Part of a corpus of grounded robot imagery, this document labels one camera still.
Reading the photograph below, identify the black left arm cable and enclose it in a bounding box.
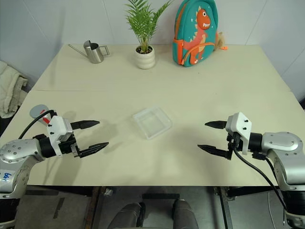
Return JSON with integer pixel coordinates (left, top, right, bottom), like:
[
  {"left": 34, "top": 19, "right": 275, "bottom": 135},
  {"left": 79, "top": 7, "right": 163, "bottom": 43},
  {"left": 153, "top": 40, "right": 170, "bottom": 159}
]
[{"left": 18, "top": 109, "right": 57, "bottom": 140}]

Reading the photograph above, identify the green plant in white pot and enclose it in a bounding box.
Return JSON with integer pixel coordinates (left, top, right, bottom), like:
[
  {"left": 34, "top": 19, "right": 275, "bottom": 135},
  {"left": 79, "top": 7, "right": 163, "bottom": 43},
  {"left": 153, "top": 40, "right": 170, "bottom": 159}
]
[{"left": 122, "top": 0, "right": 173, "bottom": 71}]

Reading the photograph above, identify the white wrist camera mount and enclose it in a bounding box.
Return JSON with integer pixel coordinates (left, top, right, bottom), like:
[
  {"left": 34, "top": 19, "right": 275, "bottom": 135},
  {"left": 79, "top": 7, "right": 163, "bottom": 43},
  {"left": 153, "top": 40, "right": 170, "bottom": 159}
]
[
  {"left": 224, "top": 112, "right": 253, "bottom": 155},
  {"left": 46, "top": 115, "right": 73, "bottom": 157}
]

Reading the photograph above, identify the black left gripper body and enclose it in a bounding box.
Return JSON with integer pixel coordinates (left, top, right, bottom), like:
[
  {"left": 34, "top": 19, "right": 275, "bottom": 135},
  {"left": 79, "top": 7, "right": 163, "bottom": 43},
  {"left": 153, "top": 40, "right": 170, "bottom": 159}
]
[{"left": 58, "top": 133, "right": 83, "bottom": 158}]

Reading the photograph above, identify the teal dinosaur backpack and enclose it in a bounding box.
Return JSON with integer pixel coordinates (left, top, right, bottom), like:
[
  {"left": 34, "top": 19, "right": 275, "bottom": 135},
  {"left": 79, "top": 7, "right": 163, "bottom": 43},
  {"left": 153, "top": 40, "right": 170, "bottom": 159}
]
[{"left": 172, "top": 0, "right": 221, "bottom": 68}]

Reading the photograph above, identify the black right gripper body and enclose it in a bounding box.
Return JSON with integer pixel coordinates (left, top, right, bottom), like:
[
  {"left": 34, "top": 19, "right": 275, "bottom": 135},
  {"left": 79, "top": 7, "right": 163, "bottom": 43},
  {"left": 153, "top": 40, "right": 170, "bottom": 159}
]
[{"left": 224, "top": 132, "right": 241, "bottom": 161}]

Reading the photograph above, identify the dark rounded shape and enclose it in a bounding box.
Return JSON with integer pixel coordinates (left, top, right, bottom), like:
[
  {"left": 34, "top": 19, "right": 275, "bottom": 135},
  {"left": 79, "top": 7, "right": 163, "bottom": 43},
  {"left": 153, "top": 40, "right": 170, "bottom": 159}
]
[
  {"left": 172, "top": 198, "right": 200, "bottom": 229},
  {"left": 112, "top": 202, "right": 147, "bottom": 229}
]

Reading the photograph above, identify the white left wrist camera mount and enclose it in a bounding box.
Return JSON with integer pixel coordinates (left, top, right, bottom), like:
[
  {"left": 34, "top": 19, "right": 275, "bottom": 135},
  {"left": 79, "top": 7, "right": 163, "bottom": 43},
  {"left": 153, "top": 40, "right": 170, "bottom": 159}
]
[{"left": 46, "top": 115, "right": 73, "bottom": 157}]

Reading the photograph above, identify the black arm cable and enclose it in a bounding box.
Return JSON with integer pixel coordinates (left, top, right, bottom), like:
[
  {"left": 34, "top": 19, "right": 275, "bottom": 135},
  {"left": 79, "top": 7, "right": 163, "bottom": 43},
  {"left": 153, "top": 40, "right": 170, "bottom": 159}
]
[
  {"left": 18, "top": 109, "right": 57, "bottom": 140},
  {"left": 232, "top": 143, "right": 288, "bottom": 224}
]

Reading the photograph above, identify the clear plastic container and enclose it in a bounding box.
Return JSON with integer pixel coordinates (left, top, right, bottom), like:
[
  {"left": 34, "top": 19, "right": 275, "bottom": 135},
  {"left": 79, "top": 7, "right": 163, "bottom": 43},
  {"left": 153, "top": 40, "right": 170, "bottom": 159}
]
[{"left": 132, "top": 107, "right": 173, "bottom": 140}]

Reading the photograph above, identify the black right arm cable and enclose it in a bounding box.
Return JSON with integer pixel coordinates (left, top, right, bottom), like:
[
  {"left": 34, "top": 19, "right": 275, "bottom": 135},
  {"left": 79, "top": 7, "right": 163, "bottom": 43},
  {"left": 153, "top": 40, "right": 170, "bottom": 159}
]
[{"left": 232, "top": 143, "right": 288, "bottom": 224}]

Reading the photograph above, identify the cream quilted cloth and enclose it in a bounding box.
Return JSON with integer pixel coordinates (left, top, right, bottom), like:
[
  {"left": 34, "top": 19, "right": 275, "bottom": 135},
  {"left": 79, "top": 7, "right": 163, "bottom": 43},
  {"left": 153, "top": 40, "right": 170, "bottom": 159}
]
[{"left": 0, "top": 60, "right": 30, "bottom": 118}]

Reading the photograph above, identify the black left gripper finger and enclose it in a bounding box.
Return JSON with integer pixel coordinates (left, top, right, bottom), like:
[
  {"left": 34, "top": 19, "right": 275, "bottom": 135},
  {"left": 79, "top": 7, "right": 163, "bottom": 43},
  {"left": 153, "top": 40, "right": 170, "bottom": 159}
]
[
  {"left": 79, "top": 142, "right": 110, "bottom": 159},
  {"left": 71, "top": 120, "right": 101, "bottom": 131}
]

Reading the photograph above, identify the black bar under table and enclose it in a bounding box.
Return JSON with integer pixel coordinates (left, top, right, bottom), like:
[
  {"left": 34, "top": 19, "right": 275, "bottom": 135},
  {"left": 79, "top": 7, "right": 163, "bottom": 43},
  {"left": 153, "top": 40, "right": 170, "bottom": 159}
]
[{"left": 142, "top": 192, "right": 181, "bottom": 200}]

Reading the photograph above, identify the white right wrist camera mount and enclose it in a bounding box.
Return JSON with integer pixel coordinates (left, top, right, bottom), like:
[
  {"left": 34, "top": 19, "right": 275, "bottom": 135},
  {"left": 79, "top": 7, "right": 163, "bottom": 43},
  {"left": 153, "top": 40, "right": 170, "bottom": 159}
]
[{"left": 224, "top": 112, "right": 253, "bottom": 155}]

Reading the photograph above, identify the steel watering can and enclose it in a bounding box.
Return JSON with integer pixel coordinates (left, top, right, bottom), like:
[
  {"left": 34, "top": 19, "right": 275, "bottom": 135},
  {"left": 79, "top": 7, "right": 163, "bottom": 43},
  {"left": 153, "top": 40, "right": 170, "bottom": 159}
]
[{"left": 68, "top": 40, "right": 112, "bottom": 64}]

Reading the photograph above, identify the tan fluffy backpack pendant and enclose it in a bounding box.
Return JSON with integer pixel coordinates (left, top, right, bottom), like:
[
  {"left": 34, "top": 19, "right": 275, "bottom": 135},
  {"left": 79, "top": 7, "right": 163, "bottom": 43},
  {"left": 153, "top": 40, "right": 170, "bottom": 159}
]
[{"left": 215, "top": 31, "right": 230, "bottom": 52}]

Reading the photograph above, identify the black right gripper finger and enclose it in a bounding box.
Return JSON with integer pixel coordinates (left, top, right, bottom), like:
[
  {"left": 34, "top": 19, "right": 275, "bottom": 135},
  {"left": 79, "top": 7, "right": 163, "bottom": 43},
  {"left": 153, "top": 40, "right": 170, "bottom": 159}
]
[
  {"left": 197, "top": 144, "right": 229, "bottom": 159},
  {"left": 204, "top": 120, "right": 227, "bottom": 130}
]

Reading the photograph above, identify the dark table leg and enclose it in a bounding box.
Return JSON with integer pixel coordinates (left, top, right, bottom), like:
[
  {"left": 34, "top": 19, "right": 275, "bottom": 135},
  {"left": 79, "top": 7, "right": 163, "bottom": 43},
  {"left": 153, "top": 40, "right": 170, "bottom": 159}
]
[
  {"left": 89, "top": 186, "right": 107, "bottom": 229},
  {"left": 214, "top": 186, "right": 233, "bottom": 229}
]

